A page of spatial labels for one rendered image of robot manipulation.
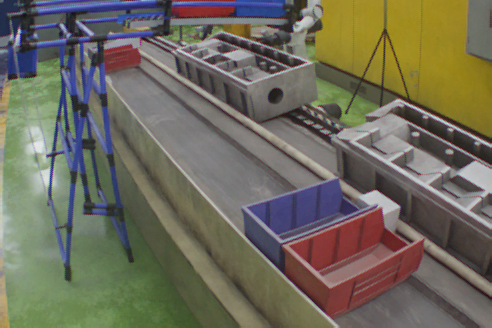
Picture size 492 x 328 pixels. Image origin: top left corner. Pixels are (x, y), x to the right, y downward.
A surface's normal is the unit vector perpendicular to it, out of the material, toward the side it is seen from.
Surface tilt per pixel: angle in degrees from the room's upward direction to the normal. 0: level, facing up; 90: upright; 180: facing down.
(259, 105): 90
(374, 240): 88
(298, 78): 90
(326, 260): 88
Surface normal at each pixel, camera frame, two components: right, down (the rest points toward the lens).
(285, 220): 0.49, 0.33
